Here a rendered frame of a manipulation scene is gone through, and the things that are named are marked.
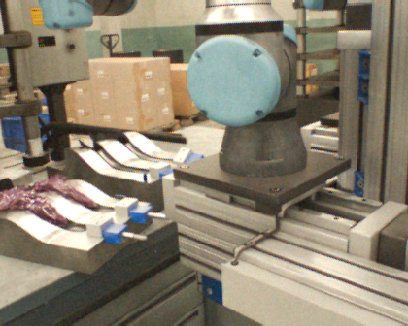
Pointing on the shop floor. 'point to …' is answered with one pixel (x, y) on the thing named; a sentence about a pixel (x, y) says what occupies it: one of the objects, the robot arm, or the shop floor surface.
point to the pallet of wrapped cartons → (126, 95)
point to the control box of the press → (52, 65)
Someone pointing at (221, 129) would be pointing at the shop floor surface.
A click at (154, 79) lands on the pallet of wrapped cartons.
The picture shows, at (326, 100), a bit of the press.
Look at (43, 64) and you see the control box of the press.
